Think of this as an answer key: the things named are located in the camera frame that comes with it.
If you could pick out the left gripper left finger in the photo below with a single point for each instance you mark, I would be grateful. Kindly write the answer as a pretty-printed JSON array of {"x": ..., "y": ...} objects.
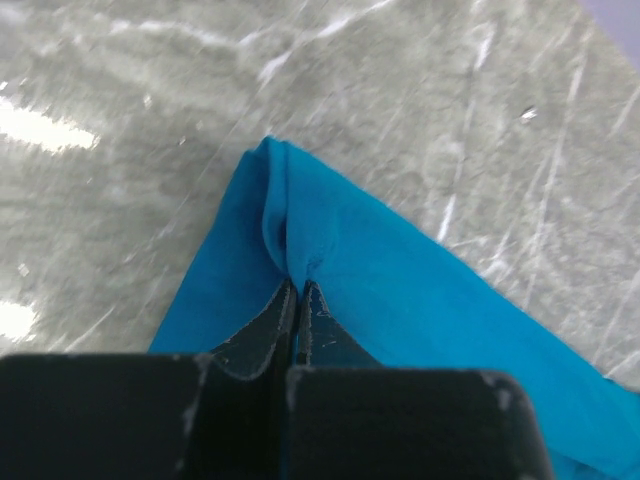
[{"x": 250, "y": 352}]

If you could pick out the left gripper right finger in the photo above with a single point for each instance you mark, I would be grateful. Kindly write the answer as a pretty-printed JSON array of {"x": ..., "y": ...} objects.
[{"x": 322, "y": 341}]

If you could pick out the teal blue t shirt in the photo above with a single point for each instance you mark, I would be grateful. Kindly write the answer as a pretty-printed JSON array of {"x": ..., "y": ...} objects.
[{"x": 408, "y": 301}]

